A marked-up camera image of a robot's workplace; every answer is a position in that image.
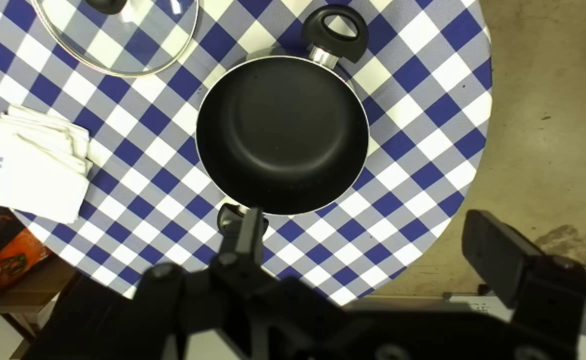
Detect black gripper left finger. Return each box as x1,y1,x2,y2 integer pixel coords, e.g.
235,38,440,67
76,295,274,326
215,202,272,285

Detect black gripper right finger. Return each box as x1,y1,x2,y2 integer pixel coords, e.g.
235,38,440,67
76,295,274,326
461,209,586,337

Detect glass pot lid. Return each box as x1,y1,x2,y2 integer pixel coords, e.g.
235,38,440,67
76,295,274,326
34,0,203,81

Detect black cooking pot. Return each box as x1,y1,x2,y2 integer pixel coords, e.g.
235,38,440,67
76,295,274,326
195,4,372,220

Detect blue white checkered tablecloth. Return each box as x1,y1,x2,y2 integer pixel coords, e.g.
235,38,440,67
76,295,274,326
0,0,494,310

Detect white folded napkins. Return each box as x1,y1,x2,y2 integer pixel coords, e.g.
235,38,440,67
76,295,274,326
0,104,97,229

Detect orange black box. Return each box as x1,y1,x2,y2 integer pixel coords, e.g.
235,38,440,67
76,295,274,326
0,207,53,293

